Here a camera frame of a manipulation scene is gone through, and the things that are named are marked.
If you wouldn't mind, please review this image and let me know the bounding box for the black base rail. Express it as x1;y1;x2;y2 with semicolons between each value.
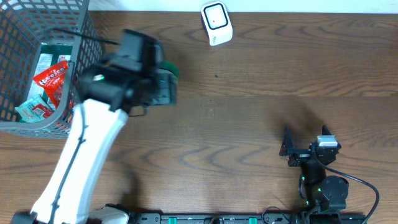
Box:
129;212;365;224

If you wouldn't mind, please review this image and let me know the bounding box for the white barcode scanner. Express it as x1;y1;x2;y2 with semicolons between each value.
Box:
201;1;233;47

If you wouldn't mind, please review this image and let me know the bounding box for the teal tissue packet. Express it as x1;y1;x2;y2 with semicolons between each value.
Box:
15;94;53;123

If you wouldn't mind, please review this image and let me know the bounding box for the green 3M product package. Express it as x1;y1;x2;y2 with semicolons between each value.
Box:
27;44;73;100

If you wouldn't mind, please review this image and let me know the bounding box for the red snack bag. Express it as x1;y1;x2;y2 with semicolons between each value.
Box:
33;60;68;108

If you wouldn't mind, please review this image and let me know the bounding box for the green-lid seasoning jar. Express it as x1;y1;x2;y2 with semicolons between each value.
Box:
160;61;180;78

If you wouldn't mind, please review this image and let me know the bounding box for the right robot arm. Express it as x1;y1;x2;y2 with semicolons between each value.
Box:
279;126;349;223

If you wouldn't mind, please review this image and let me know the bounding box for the grey plastic mesh basket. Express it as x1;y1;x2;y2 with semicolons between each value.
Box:
1;0;103;139

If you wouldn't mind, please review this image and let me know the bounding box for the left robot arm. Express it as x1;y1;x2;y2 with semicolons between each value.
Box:
11;54;178;223

